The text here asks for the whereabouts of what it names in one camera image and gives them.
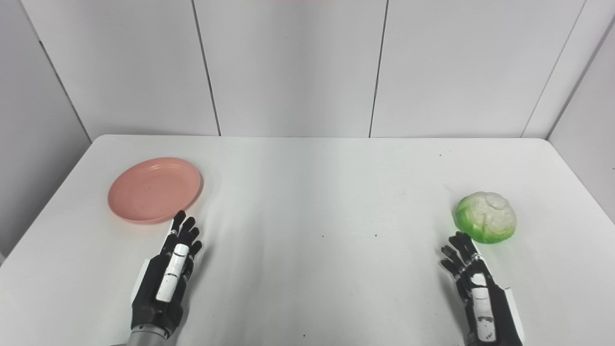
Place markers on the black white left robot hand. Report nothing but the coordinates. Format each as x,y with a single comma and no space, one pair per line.
153,293

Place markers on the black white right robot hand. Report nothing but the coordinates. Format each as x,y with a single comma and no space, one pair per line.
497,307

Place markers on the green white toy cabbage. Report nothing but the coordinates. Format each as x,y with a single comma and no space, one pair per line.
486,216

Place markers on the pink plastic plate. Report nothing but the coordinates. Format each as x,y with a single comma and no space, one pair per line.
153,190

